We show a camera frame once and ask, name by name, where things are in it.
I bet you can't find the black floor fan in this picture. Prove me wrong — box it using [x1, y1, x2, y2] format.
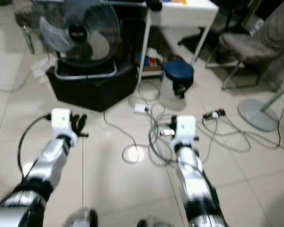
[39, 0, 122, 80]

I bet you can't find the black box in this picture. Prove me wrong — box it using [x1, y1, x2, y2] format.
[46, 61, 139, 113]

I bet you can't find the white power adapter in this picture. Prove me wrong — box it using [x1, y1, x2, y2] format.
[134, 104, 151, 114]

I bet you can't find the blue round stool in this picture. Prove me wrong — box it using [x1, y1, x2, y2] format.
[162, 59, 195, 100]

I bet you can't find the colourful box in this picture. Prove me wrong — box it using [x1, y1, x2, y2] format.
[137, 47, 165, 78]

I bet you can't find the white power strip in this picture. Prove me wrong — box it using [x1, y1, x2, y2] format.
[32, 57, 52, 85]

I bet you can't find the grey robot left leg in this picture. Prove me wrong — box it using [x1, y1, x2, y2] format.
[63, 207, 99, 227]

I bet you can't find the grey round stand base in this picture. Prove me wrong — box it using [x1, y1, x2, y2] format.
[237, 83, 284, 132]

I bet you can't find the white table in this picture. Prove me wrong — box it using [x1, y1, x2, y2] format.
[137, 0, 219, 88]

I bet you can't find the brown upholstered chair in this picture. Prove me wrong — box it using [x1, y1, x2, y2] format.
[11, 0, 38, 55]
[205, 9, 284, 91]

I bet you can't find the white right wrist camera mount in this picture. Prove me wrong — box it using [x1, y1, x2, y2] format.
[172, 115, 199, 148]

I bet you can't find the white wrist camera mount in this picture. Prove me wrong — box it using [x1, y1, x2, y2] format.
[172, 115, 199, 148]
[51, 108, 79, 145]

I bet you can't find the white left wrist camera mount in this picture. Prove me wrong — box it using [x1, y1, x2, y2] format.
[51, 108, 79, 145]

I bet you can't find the grey tangled floor cable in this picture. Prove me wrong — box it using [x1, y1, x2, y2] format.
[130, 78, 284, 168]

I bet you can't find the red black cable connector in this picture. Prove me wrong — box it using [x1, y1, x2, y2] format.
[204, 108, 226, 119]

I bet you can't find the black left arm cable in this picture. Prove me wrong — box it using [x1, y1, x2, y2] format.
[17, 115, 53, 178]

